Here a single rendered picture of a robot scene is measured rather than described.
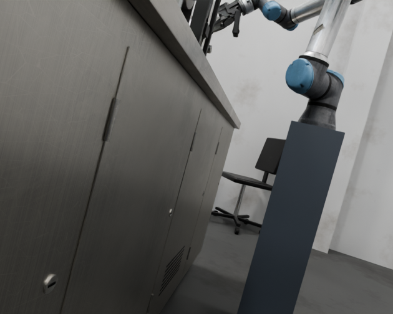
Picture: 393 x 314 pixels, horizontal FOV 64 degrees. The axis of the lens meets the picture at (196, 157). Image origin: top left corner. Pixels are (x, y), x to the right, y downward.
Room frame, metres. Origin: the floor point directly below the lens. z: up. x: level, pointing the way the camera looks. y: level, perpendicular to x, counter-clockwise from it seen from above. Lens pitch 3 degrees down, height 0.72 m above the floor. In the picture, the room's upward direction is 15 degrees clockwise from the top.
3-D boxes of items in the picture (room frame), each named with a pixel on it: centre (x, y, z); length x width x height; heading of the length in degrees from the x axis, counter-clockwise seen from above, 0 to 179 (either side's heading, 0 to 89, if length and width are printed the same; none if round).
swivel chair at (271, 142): (3.15, -0.55, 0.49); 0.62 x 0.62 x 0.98
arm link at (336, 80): (1.29, -0.44, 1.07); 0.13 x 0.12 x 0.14; 125
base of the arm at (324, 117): (1.30, -0.44, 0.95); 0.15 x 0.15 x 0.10
